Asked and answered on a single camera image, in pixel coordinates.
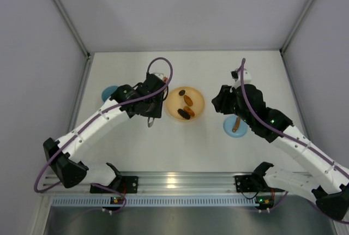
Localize brown fried piece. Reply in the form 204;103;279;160
183;106;195;117
183;95;193;106

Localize metal serving tongs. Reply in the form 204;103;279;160
147;117;155;128

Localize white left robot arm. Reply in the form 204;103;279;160
43;73;168;193

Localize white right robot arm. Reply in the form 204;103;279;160
212;84;348;222

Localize light blue lid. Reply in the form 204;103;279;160
223;115;248;138

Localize black spiky sea cucumber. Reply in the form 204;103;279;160
177;109;191;120

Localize light blue cylindrical container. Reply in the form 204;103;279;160
101;85;118;103

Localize brown lid handle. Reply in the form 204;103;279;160
232;117;240;132

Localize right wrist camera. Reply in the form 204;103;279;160
231;69;252;89

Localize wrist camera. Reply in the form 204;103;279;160
231;69;252;89
152;73;167;82

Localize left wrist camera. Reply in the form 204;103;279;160
152;73;167;82

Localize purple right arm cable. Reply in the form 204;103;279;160
236;57;349;224

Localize aluminium mounting rail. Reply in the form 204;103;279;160
40;171;311;195

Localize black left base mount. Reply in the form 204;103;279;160
89;176;139;194

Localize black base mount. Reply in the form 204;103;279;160
234;174;262;193
89;176;139;194

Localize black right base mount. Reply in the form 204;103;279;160
234;174;262;193

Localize slotted cable duct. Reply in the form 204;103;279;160
51;195;259;207

